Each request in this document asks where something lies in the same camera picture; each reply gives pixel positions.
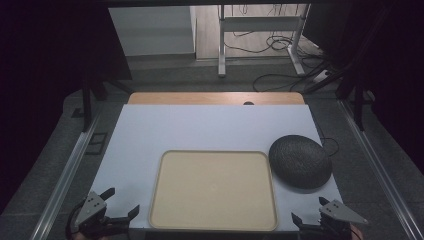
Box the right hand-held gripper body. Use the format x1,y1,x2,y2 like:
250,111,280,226
299,198,369,240

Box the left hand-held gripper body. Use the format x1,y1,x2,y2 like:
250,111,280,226
67,191,131,240

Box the beige plastic tray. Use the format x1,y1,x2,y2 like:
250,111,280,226
148,149,280,233

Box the person's right hand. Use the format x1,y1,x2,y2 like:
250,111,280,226
348,223,365,240

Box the person's left hand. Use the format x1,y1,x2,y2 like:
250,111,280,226
71,231,101,240

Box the black metal stand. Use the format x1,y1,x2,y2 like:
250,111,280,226
352,81,367,132
81,74,108,133

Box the white table cover sheet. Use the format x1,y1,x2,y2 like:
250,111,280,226
87,103,345,233

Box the white power strip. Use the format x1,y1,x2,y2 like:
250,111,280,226
312,69,332,84

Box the dark curtain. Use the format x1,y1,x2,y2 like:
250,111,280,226
301,0,424,166
0,0,133,216

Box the white panel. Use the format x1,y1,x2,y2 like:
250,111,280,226
108,5,197,58

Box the aluminium floor rail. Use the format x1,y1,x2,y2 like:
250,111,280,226
337,99,424,240
29,111,103,240

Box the black floor socket frame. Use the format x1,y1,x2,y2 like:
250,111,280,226
84,132,109,156

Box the black floor cable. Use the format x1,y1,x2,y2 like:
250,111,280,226
318,128,341,158
222,30,323,55
252,68,329,93

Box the white metal desk frame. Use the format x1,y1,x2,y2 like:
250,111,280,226
217,3,312,79

